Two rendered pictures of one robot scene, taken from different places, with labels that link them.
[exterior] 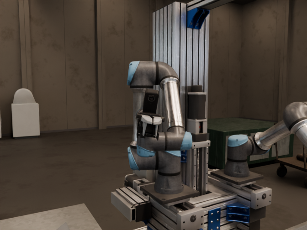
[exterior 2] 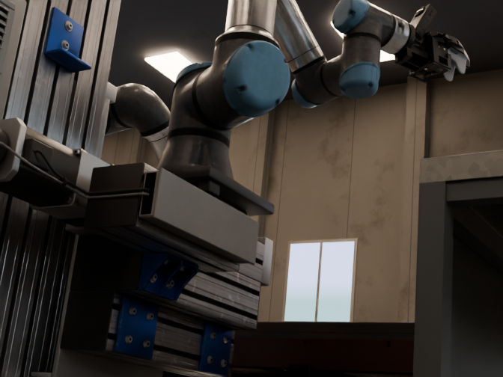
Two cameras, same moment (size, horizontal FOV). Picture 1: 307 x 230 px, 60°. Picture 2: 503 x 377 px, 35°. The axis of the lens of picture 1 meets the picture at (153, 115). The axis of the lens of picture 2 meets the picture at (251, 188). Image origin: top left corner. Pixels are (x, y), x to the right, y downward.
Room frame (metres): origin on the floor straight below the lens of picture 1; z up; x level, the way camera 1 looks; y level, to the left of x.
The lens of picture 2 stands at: (1.87, 1.18, 0.62)
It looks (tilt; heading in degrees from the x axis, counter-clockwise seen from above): 18 degrees up; 242
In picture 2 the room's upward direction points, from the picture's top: 6 degrees clockwise
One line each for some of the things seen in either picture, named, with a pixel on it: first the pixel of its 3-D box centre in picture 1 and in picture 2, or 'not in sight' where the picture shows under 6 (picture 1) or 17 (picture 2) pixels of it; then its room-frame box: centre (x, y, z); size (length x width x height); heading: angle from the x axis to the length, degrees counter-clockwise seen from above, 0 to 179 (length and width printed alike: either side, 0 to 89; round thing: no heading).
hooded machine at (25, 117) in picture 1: (25, 112); not in sight; (8.72, 4.22, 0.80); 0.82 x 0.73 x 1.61; 121
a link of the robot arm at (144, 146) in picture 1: (150, 142); (354, 69); (1.05, 0.01, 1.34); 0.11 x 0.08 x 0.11; 95
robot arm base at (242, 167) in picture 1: (236, 165); not in sight; (1.58, -0.51, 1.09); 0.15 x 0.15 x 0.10
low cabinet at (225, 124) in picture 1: (228, 140); not in sight; (6.02, -1.72, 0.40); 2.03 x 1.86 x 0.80; 118
